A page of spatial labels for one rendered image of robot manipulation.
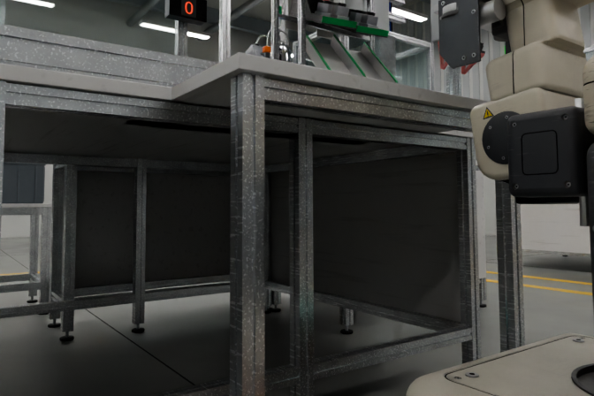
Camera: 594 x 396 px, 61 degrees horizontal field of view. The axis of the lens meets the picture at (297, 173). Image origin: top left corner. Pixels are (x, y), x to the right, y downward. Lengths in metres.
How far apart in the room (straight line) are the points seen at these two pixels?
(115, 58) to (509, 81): 0.84
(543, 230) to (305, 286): 4.11
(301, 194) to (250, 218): 0.45
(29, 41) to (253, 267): 0.66
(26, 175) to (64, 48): 2.03
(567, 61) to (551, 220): 4.13
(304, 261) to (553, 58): 0.74
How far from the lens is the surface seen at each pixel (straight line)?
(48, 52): 1.19
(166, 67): 1.26
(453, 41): 1.15
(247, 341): 0.91
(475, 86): 11.45
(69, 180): 2.50
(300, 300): 1.34
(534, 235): 5.32
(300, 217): 1.31
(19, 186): 3.19
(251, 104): 0.90
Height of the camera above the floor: 0.59
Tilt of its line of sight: 4 degrees up
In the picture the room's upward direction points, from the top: straight up
